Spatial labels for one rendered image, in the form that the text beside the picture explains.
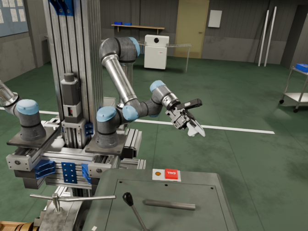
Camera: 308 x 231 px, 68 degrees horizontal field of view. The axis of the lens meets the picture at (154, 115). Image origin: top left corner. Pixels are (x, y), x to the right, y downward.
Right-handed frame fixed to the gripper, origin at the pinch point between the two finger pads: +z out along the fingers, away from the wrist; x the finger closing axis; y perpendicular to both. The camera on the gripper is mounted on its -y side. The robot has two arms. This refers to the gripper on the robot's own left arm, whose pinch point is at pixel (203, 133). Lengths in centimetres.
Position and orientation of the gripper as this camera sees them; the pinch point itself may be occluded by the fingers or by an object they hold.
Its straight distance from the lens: 102.2
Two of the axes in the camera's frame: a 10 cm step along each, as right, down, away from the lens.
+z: 5.6, 7.0, -4.4
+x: -5.3, -1.1, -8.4
